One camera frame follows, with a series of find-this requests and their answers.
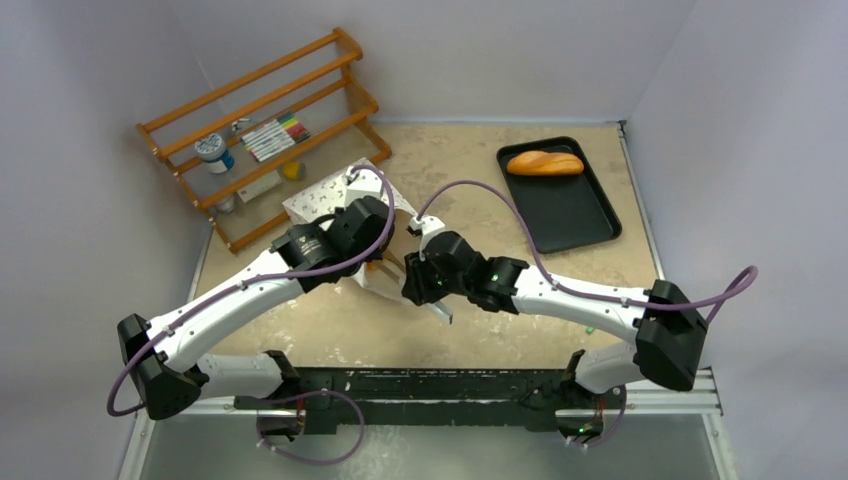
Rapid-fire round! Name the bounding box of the patterned white paper bag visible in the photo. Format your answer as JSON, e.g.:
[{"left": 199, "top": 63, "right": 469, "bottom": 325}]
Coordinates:
[{"left": 283, "top": 158, "right": 419, "bottom": 305}]

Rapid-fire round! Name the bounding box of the black plastic tray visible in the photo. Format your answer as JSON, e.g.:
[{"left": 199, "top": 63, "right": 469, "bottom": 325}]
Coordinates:
[{"left": 496, "top": 136, "right": 622, "bottom": 254}]

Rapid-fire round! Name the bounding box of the long fake bread loaf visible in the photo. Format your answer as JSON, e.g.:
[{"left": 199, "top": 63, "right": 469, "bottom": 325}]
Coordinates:
[{"left": 506, "top": 151, "right": 584, "bottom": 176}]

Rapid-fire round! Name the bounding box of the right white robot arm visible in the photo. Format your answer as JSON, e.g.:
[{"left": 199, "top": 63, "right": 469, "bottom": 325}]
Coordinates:
[{"left": 402, "top": 231, "right": 708, "bottom": 407}]

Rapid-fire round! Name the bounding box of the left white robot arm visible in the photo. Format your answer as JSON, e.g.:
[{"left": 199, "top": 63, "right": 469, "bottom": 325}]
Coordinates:
[{"left": 107, "top": 195, "right": 396, "bottom": 420}]

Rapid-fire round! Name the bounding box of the yellow grey eraser block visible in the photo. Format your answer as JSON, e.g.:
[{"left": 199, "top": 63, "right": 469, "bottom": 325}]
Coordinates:
[{"left": 281, "top": 161, "right": 306, "bottom": 181}]

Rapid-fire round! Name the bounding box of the small white box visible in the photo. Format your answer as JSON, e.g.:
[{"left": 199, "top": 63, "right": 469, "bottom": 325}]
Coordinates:
[{"left": 236, "top": 170, "right": 282, "bottom": 203}]

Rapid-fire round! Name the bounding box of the pack of coloured markers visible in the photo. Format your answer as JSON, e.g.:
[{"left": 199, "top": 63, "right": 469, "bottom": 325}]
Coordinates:
[{"left": 240, "top": 112, "right": 311, "bottom": 163}]

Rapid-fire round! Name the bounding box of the orange wooden rack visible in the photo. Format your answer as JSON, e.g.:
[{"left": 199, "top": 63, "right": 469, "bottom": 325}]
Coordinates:
[{"left": 135, "top": 27, "right": 392, "bottom": 253}]

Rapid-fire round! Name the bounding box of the blue lid jar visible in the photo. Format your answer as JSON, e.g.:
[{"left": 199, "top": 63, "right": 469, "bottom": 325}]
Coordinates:
[{"left": 194, "top": 133, "right": 234, "bottom": 175}]

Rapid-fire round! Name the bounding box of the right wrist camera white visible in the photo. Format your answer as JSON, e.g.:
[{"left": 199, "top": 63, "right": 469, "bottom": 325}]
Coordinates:
[{"left": 407, "top": 214, "right": 447, "bottom": 260}]

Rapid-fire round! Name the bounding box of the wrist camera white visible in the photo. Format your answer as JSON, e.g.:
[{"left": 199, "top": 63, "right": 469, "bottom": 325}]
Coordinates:
[
  {"left": 343, "top": 165, "right": 385, "bottom": 204},
  {"left": 407, "top": 214, "right": 447, "bottom": 260}
]

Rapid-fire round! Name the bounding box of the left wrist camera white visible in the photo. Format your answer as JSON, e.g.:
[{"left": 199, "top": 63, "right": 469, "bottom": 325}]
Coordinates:
[{"left": 343, "top": 165, "right": 385, "bottom": 204}]

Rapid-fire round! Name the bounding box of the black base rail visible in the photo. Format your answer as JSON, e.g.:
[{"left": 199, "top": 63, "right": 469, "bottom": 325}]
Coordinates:
[{"left": 234, "top": 352, "right": 625, "bottom": 440}]

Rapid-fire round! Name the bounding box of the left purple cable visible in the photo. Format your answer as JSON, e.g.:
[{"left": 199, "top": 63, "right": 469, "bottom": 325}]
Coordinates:
[{"left": 105, "top": 164, "right": 397, "bottom": 419}]

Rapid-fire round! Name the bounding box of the purple cable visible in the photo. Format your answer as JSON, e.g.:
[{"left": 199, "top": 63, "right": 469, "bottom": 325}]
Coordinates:
[
  {"left": 105, "top": 164, "right": 397, "bottom": 419},
  {"left": 411, "top": 179, "right": 760, "bottom": 326}
]

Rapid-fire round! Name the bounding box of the aluminium frame rail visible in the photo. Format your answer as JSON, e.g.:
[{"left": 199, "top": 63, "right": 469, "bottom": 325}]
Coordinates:
[{"left": 135, "top": 367, "right": 725, "bottom": 419}]

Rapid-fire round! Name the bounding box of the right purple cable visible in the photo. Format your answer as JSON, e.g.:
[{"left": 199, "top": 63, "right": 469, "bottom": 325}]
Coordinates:
[{"left": 411, "top": 179, "right": 760, "bottom": 326}]

